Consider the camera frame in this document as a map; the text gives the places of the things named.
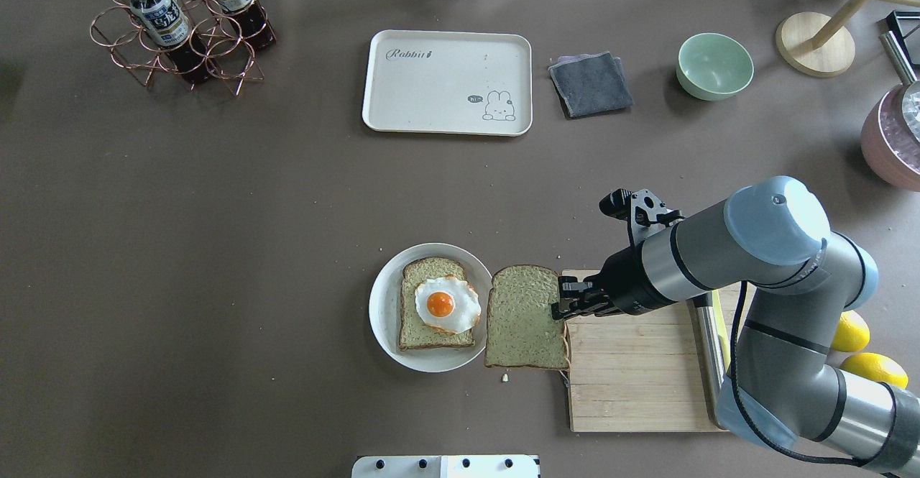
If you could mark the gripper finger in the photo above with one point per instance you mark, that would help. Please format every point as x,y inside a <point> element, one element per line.
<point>573,289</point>
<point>563,310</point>

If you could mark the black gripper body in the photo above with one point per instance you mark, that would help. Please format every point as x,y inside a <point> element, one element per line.
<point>622,280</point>

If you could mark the bread slice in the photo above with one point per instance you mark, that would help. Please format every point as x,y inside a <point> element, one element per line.
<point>414,334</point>
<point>521,331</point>

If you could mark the white round plate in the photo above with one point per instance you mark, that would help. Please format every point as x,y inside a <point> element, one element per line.
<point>384,309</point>

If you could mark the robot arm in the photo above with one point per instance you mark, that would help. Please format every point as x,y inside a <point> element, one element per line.
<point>781,392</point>

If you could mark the cream rabbit serving tray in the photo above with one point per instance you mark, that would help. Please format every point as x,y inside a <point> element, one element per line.
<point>424,81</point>

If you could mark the wooden cutting board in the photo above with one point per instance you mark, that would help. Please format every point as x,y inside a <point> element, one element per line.
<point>639,374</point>

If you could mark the yellow plastic knife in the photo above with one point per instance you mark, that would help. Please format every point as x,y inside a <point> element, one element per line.
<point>723,338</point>

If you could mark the fried egg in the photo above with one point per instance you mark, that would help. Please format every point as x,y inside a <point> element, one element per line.
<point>448,304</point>

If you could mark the grey folded cloth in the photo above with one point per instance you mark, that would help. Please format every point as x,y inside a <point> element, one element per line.
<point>591,83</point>

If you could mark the green bowl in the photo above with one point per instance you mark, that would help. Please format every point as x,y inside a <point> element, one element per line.
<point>712,66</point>

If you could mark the upper whole lemon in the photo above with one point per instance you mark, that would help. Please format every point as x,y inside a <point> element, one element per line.
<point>852,334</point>

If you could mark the whole lemon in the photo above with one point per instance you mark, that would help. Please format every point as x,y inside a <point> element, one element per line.
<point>852,334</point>
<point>876,367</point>

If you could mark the lower whole lemon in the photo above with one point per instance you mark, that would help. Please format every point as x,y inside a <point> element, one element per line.
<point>876,367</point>

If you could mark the pink ice bowl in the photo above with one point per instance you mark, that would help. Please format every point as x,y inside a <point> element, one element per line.
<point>888,144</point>

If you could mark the wooden cup tree stand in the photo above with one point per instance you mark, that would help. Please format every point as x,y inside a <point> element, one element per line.
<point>819,45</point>

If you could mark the steel ice scoop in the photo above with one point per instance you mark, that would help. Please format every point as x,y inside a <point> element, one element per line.
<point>907,103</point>

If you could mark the front tea bottle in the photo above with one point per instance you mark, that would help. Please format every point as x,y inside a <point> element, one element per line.
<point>170,28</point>

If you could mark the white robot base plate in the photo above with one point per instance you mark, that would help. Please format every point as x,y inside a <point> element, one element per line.
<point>475,465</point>

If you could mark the copper wire bottle rack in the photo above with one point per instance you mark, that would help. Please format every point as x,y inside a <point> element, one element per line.
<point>229,58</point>

